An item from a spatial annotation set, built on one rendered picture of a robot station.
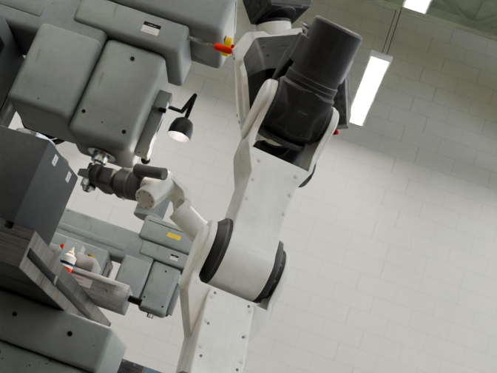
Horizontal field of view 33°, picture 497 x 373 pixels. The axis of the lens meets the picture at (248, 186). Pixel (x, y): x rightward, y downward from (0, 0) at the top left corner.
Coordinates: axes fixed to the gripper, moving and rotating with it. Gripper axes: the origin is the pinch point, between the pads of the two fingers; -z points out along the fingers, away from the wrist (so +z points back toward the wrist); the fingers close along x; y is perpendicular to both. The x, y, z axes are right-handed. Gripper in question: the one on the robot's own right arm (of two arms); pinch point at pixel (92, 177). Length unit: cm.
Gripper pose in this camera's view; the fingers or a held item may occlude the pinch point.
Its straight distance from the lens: 243.8
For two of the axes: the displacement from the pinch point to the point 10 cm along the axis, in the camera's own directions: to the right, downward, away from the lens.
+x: -3.7, -4.1, -8.3
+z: 8.8, 1.5, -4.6
